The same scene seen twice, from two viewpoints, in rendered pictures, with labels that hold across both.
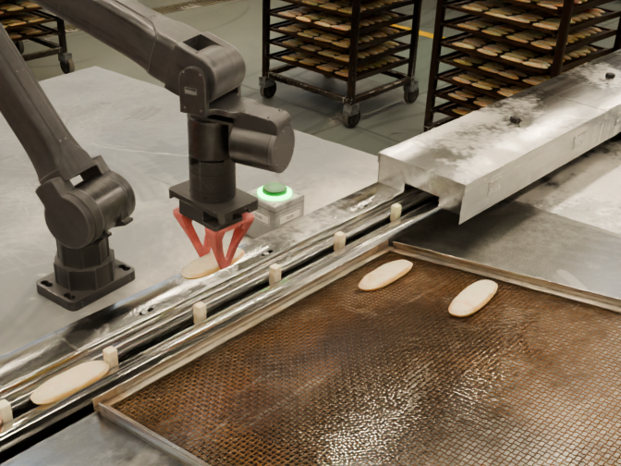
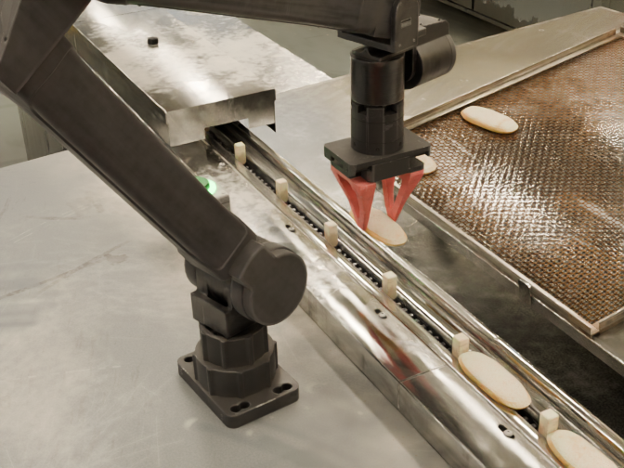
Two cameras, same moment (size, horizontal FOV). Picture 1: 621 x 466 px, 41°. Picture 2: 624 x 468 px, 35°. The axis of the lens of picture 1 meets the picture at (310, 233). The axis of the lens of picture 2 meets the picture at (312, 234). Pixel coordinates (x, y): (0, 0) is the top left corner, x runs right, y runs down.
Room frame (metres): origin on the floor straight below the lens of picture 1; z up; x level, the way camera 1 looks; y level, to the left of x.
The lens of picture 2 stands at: (0.64, 1.06, 1.47)
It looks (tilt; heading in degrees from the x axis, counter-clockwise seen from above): 30 degrees down; 291
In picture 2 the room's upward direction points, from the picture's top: 2 degrees counter-clockwise
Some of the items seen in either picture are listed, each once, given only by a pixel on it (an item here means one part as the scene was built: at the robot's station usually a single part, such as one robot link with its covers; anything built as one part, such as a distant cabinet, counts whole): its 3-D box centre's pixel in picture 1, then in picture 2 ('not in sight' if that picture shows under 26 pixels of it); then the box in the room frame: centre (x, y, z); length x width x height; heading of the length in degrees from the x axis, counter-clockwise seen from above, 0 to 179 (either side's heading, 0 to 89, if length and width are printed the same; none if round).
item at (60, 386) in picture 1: (70, 380); (493, 377); (0.76, 0.27, 0.86); 0.10 x 0.04 x 0.01; 138
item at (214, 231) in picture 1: (217, 232); (382, 186); (0.92, 0.12, 0.97); 0.07 x 0.07 x 0.09; 48
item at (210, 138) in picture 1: (215, 134); (381, 73); (0.93, 0.12, 1.10); 0.07 x 0.06 x 0.07; 65
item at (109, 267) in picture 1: (84, 260); (235, 353); (1.02, 0.32, 0.86); 0.12 x 0.09 x 0.08; 144
